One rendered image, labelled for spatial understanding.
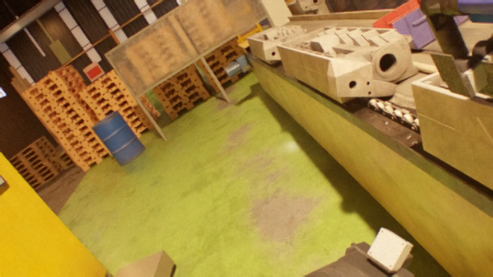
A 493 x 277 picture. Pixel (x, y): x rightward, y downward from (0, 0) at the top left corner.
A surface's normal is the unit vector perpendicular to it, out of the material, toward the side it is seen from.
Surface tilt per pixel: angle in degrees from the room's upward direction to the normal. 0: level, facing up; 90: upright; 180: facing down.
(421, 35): 92
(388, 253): 33
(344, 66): 38
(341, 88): 90
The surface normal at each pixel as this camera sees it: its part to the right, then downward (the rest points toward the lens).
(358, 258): 0.05, -0.94
